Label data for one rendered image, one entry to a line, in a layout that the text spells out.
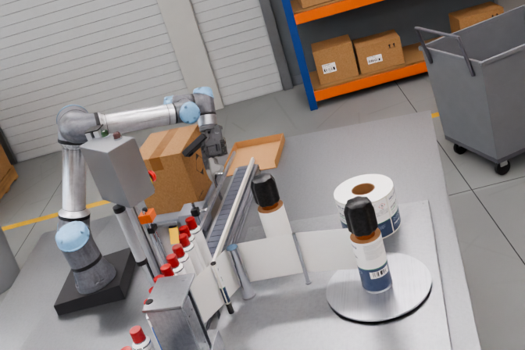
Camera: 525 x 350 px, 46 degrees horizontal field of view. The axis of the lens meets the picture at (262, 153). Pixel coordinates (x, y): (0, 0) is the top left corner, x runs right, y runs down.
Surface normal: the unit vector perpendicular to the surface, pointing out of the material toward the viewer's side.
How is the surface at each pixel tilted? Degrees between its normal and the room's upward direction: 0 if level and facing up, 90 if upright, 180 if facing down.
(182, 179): 90
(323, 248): 90
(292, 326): 0
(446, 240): 0
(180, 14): 90
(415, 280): 0
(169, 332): 90
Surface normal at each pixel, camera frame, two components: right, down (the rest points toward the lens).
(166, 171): -0.16, 0.44
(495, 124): 0.34, 0.34
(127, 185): 0.69, 0.11
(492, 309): -0.27, -0.88
